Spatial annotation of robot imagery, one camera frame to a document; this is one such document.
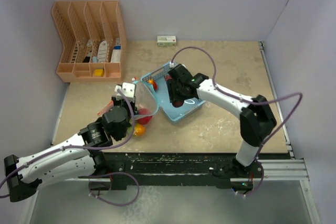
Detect orange desk organizer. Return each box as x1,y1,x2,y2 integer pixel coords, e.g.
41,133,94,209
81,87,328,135
51,0,127,83

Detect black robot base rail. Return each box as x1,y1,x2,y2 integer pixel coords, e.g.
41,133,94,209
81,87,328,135
92,152,263,190

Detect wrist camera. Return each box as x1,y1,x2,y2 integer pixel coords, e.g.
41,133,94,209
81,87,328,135
114,82,136,102
169,62,186,69

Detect red grapes toy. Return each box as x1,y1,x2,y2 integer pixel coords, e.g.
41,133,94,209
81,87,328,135
164,75,172,82

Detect yellow lemon toy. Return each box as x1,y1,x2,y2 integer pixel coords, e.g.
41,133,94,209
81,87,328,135
133,124,146,136

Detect small green white box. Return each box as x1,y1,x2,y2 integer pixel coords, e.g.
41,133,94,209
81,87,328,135
157,35,176,47

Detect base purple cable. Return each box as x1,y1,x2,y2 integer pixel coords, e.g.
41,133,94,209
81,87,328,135
88,172,140,206
230,161,265,199

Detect black white card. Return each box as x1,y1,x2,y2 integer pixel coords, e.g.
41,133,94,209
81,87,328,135
82,39,92,63

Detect clear zip top bag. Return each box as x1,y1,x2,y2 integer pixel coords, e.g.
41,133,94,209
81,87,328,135
97,76,153,138

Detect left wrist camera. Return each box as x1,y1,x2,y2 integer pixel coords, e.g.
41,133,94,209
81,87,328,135
114,82,136,102

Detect white patterned pouch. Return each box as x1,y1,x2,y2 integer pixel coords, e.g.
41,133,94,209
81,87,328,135
92,40,108,63

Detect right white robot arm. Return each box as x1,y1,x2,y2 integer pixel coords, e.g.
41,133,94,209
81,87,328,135
166,63,277,177

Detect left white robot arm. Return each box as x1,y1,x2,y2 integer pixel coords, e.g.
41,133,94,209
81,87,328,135
1,95,136,202

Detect blue plastic basket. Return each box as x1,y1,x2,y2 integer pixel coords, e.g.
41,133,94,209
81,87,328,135
141,63,205,124

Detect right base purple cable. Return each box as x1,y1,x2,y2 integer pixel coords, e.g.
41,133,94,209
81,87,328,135
230,161,265,199

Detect yellow sponge block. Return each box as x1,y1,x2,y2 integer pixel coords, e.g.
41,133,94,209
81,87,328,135
93,69,104,77

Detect white blue tube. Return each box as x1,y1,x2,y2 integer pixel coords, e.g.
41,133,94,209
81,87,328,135
110,38,121,63

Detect red apple toy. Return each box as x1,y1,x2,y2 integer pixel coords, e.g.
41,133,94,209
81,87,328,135
136,108,152,125

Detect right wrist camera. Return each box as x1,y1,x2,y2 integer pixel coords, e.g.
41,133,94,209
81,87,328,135
169,62,186,69

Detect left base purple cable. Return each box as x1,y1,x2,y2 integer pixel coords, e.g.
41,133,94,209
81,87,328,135
88,172,140,206

